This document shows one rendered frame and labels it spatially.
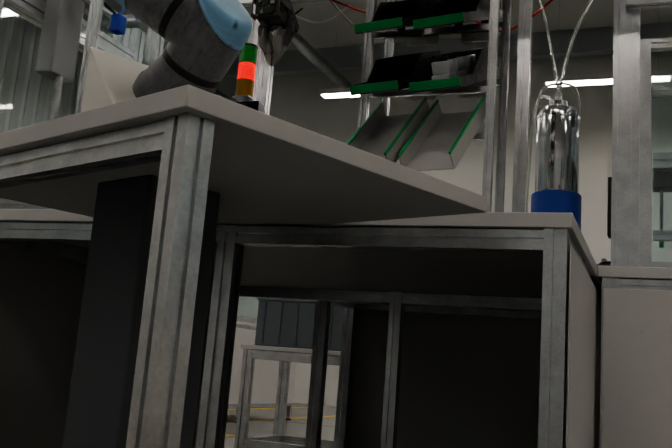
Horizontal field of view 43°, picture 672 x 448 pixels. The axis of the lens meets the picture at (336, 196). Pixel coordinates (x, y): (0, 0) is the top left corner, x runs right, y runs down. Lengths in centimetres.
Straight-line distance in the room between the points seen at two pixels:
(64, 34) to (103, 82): 151
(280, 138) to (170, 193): 18
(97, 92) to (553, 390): 101
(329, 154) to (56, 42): 192
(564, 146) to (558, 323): 117
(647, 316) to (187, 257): 157
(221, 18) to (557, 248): 77
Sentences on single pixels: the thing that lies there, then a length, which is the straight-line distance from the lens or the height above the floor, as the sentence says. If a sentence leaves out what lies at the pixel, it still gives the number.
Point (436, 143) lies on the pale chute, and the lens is 205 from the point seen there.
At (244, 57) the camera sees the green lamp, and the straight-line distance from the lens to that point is 244.
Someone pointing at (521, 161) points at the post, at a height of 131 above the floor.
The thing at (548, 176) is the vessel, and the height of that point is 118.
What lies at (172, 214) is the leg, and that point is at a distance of 107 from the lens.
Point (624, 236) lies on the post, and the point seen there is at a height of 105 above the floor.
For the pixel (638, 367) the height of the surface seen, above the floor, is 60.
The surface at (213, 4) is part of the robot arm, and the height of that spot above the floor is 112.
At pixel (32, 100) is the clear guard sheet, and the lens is 346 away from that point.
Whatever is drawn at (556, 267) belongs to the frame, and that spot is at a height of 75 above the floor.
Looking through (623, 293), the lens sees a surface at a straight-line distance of 241.
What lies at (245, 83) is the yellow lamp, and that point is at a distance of 241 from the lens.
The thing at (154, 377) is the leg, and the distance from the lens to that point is 105.
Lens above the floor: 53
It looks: 12 degrees up
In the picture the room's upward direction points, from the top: 4 degrees clockwise
